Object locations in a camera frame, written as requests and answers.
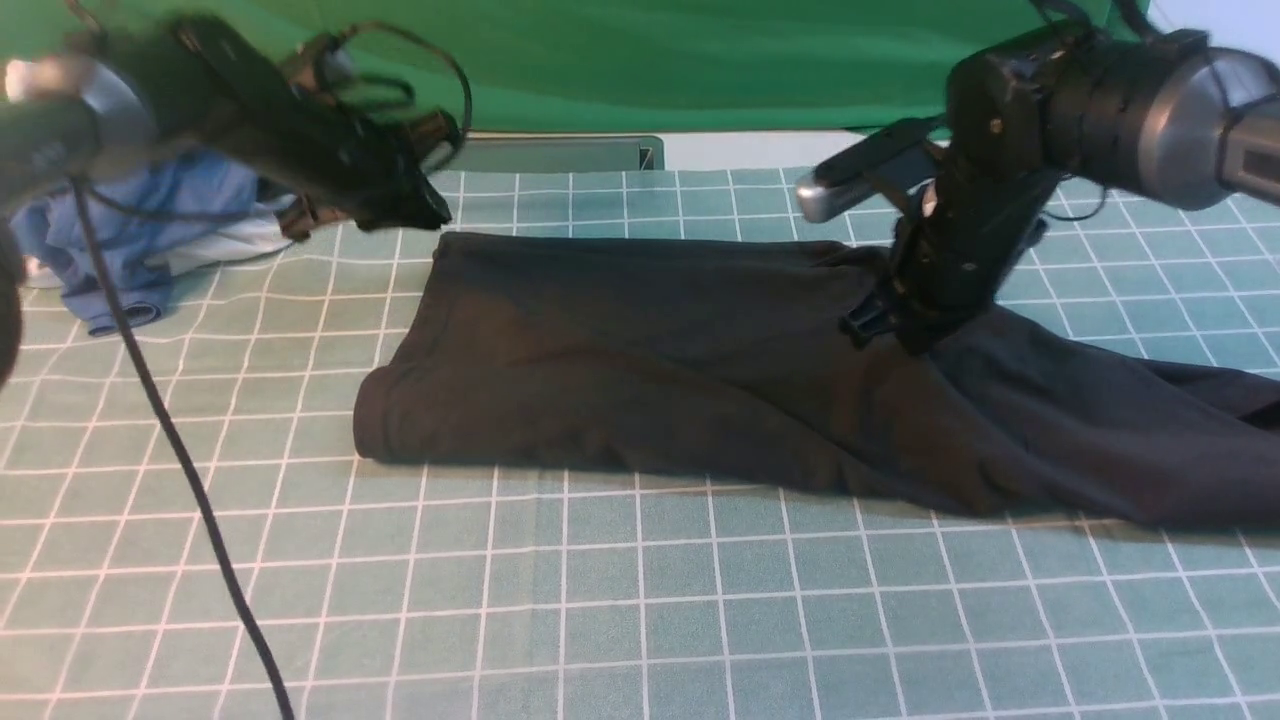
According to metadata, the green backdrop cloth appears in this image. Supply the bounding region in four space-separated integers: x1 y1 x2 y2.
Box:
0 0 1151 136

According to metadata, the green checkered tablecloth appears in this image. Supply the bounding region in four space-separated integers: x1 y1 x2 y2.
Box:
1 229 1277 719

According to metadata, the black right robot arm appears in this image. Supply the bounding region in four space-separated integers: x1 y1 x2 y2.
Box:
814 20 1279 354

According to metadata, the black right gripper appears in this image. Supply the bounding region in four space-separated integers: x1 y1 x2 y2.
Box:
840 165 1065 355

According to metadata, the dark gray long-sleeve top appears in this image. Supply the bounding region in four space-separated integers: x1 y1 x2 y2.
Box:
352 232 1279 530

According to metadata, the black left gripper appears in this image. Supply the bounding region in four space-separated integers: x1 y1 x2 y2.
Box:
275 60 463 241

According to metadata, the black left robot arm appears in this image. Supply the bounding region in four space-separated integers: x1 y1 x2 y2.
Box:
3 12 468 377

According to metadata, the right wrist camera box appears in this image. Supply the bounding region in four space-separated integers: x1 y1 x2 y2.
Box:
795 115 945 224

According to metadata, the blue crumpled garment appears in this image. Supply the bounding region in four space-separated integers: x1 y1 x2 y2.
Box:
9 151 262 336

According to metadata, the gray metal rail bracket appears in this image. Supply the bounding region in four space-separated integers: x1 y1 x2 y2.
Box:
449 135 666 174

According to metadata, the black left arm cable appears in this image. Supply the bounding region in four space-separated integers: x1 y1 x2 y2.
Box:
70 20 474 720

